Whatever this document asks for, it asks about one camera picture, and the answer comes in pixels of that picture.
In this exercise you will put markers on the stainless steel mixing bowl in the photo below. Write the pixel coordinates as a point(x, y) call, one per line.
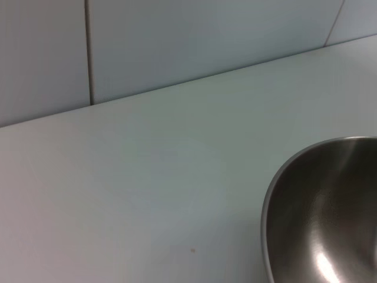
point(324, 221)

